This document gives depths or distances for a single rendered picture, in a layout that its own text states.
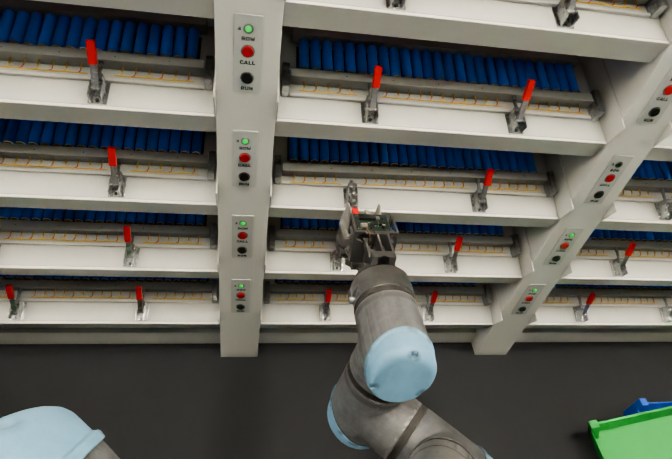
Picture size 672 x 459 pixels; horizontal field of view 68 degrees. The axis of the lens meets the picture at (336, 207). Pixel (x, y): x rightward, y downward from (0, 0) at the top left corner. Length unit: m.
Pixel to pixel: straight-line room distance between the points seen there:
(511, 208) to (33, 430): 0.98
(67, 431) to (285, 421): 1.08
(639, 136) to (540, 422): 0.78
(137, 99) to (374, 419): 0.59
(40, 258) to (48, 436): 0.95
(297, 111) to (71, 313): 0.75
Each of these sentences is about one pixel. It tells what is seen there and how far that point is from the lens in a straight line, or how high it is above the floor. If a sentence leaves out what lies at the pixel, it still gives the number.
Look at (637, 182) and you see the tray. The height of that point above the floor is 0.59.
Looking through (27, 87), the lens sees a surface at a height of 0.75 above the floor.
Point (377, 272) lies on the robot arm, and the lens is 0.72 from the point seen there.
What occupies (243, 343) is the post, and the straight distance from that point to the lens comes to 1.33.
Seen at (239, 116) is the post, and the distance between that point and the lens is 0.84.
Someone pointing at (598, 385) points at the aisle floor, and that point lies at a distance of 1.66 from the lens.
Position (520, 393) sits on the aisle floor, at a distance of 1.52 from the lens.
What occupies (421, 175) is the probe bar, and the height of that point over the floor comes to 0.59.
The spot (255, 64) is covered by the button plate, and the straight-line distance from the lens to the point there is 0.78.
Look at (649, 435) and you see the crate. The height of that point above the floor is 0.06.
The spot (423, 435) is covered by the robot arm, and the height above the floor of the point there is 0.56.
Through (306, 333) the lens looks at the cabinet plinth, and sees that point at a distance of 1.38.
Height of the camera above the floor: 1.20
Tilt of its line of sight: 42 degrees down
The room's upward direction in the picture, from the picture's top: 11 degrees clockwise
